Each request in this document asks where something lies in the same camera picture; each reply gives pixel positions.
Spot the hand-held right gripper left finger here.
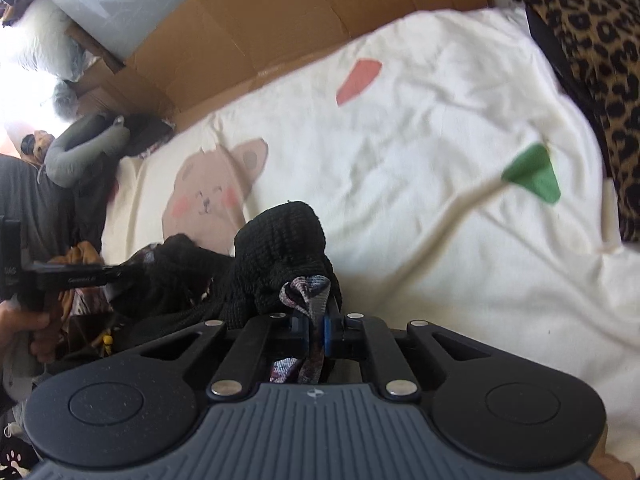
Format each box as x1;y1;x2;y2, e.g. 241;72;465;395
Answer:
137;310;313;401

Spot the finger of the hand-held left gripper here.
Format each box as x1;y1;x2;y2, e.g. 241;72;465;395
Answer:
30;262;146;293

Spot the paw print cloth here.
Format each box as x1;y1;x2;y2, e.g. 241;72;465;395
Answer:
0;422;38;480

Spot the person's left hand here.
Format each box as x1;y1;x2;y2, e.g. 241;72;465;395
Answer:
0;302;53;363

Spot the black garment with patterned trim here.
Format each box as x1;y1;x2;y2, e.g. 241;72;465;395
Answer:
107;201;346;391

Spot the grey neck pillow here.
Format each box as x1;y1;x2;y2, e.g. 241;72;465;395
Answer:
42;112;132;188

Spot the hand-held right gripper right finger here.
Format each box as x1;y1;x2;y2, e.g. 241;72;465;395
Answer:
321;311;493;401

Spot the cream printed bear blanket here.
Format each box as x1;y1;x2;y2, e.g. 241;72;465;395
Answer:
100;7;640;466

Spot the white fluffy pillow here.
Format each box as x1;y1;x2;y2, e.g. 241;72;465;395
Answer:
0;0;86;81

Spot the leopard print garment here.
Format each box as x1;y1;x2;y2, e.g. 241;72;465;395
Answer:
497;0;640;243

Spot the brown cloth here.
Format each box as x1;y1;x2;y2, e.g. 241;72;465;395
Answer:
47;241;108;333

